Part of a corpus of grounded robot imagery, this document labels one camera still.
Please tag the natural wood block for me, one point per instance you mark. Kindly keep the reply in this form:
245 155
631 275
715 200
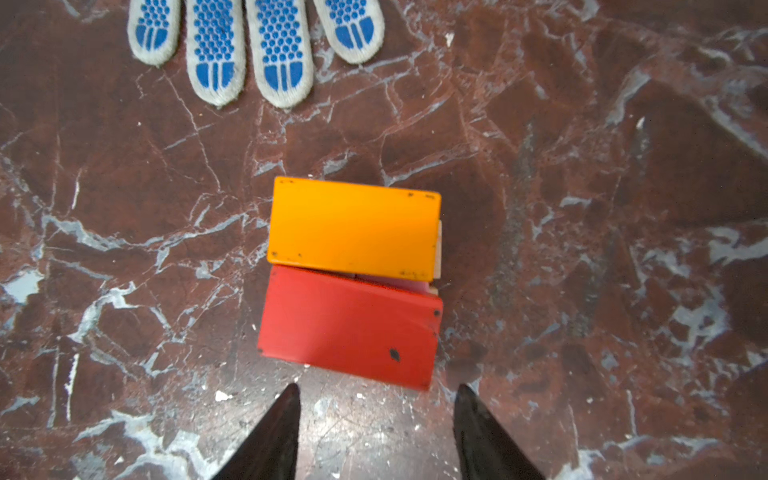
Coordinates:
438 253

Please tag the red wood block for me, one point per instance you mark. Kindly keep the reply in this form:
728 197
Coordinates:
351 326

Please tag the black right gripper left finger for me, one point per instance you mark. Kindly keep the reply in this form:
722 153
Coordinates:
270 451

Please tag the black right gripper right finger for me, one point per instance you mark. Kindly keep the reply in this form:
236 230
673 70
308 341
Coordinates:
485 449

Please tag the blue dotted work glove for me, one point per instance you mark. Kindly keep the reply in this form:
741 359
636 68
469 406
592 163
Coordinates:
223 40

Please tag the pink block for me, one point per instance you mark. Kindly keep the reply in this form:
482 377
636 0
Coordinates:
420 287

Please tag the orange wood block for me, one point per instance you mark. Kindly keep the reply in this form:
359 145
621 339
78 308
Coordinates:
353 228

